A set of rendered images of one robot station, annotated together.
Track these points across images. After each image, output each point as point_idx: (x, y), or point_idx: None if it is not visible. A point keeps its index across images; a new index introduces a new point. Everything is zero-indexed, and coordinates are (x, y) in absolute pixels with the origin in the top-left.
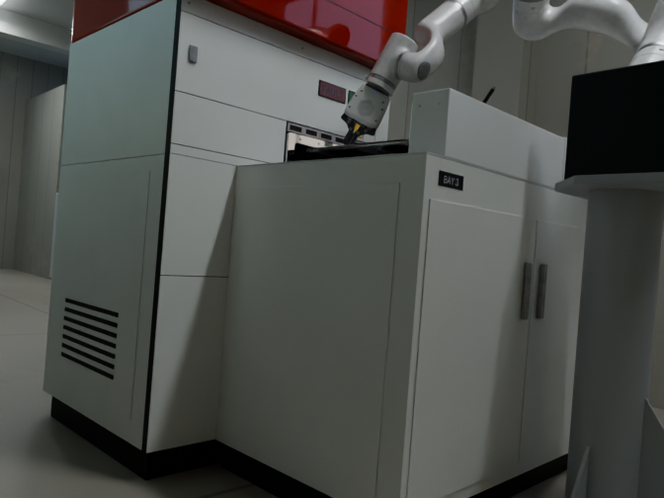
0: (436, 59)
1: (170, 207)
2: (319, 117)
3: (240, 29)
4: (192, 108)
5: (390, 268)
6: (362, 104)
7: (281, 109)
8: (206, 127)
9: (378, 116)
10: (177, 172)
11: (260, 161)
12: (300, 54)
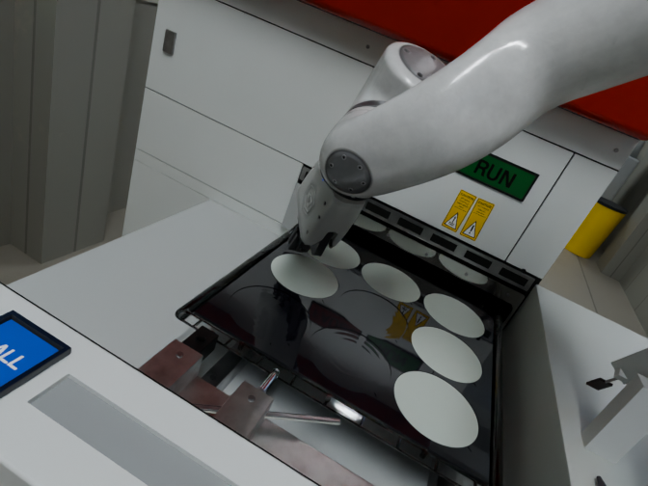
0: (391, 153)
1: (129, 215)
2: None
3: (247, 7)
4: (162, 113)
5: None
6: (310, 188)
7: (296, 144)
8: (176, 142)
9: (311, 227)
10: (139, 181)
11: (246, 205)
12: (361, 59)
